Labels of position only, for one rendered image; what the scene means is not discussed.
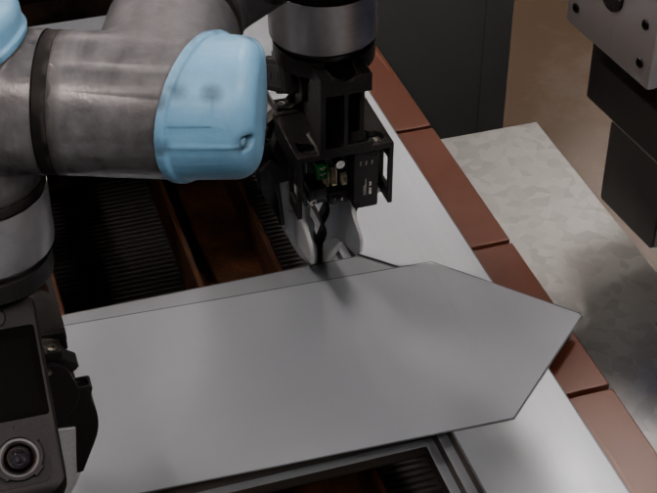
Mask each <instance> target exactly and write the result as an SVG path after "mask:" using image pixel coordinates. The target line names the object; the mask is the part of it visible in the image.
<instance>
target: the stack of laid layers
mask: <svg viewBox="0 0 657 493"><path fill-rule="evenodd" d="M322 204H323V203H322V202H320V203H317V204H315V205H313V206H312V205H311V208H310V215H311V217H312V219H313V221H314V223H315V230H314V234H313V236H314V238H315V235H316V234H317V232H318V230H319V227H320V225H321V219H320V215H319V210H320V208H321V206H322ZM394 267H396V266H392V265H389V264H386V263H383V262H380V261H377V260H373V259H370V258H367V257H364V256H362V255H359V254H354V253H353V252H352V251H351V250H350V249H349V248H348V247H347V246H346V245H345V244H342V246H341V247H340V249H339V250H338V252H337V253H336V255H335V256H334V257H333V258H332V259H331V261H328V262H323V263H318V264H313V265H308V266H303V267H298V268H293V269H288V270H284V271H279V272H274V273H269V274H264V275H259V276H254V277H249V278H244V279H239V280H234V281H230V282H225V283H220V284H215V285H210V286H205V287H200V288H195V289H190V290H185V291H176V292H172V293H167V294H162V295H157V296H152V297H147V298H142V299H137V300H132V301H127V302H122V303H117V304H113V305H108V306H103V307H98V308H93V309H88V310H83V311H78V312H73V313H68V314H64V315H62V318H63V322H64V325H68V324H74V323H80V322H86V321H92V320H97V319H103V318H108V317H114V316H120V315H126V314H131V313H137V312H143V311H149V310H155V309H159V308H165V307H171V306H177V305H183V304H189V303H194V302H200V301H206V300H211V299H217V298H222V297H228V296H234V295H240V294H245V293H251V292H257V291H266V290H271V289H277V288H283V287H288V286H294V285H300V284H305V283H311V282H316V281H321V280H327V279H333V278H338V277H344V276H350V275H355V274H361V273H367V272H372V271H377V270H383V269H389V268H394ZM422 456H426V458H427V460H428V462H429V464H430V466H431V467H432V469H433V471H434V473H435V475H436V477H437V478H438V480H439V482H440V484H441V486H442V488H443V490H444V492H445V493H484V491H483V489H482V488H481V486H480V484H479V482H478V480H477V478H476V476H475V475H474V473H473V471H472V469H471V467H470V465H469V464H468V462H467V460H466V458H465V456H464V454H463V452H462V451H461V449H460V447H459V445H458V443H457V442H456V440H455V438H454V436H453V434H452V433H451V432H448V433H443V434H438V435H433V436H428V437H423V438H419V439H414V440H409V441H404V442H399V443H394V444H389V445H385V446H380V447H375V448H371V449H366V450H361V451H356V452H351V453H346V454H341V455H336V456H332V457H327V458H322V459H318V460H313V461H308V462H303V463H298V464H293V465H288V466H283V467H279V468H273V469H268V470H263V471H255V472H250V473H245V474H240V475H235V476H230V477H225V478H220V479H215V480H210V481H205V482H201V483H196V484H191V485H186V486H181V487H176V488H171V489H166V490H161V491H156V492H152V493H271V492H275V491H279V490H284V489H287V488H291V487H295V486H299V485H304V484H308V483H312V482H316V481H320V480H325V479H329V478H333V477H337V476H341V475H345V474H349V473H353V472H357V471H365V470H369V469H373V468H377V467H381V466H386V465H390V464H394V463H398V462H402V461H407V460H410V459H414V458H418V457H422Z"/></svg>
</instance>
